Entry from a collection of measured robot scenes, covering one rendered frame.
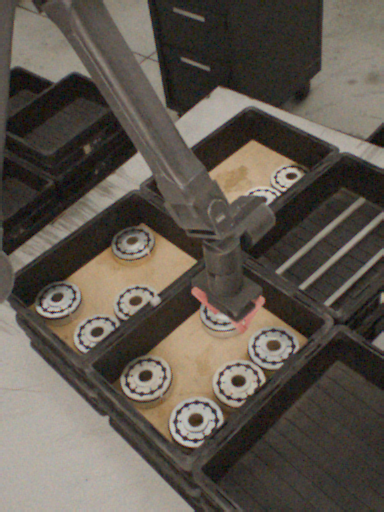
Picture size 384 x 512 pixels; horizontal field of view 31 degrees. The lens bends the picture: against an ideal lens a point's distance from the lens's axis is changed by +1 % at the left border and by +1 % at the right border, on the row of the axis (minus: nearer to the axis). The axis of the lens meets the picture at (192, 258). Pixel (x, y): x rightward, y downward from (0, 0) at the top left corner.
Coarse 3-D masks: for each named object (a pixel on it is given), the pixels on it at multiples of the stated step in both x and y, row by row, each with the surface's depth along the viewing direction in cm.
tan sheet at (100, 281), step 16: (144, 224) 167; (160, 240) 162; (112, 256) 161; (160, 256) 159; (176, 256) 158; (80, 272) 159; (96, 272) 158; (112, 272) 157; (128, 272) 157; (144, 272) 156; (160, 272) 156; (176, 272) 155; (80, 288) 155; (96, 288) 155; (112, 288) 154; (160, 288) 152; (96, 304) 152; (112, 304) 151; (80, 320) 149; (64, 336) 147
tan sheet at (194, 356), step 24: (264, 312) 144; (168, 336) 143; (192, 336) 143; (240, 336) 141; (168, 360) 139; (192, 360) 139; (216, 360) 138; (192, 384) 135; (240, 384) 134; (168, 408) 132; (168, 432) 129
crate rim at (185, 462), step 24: (288, 288) 135; (144, 312) 136; (312, 312) 131; (120, 336) 133; (312, 336) 127; (96, 360) 130; (288, 360) 124; (96, 384) 128; (264, 384) 122; (120, 408) 125; (240, 408) 119; (216, 432) 117; (192, 456) 114
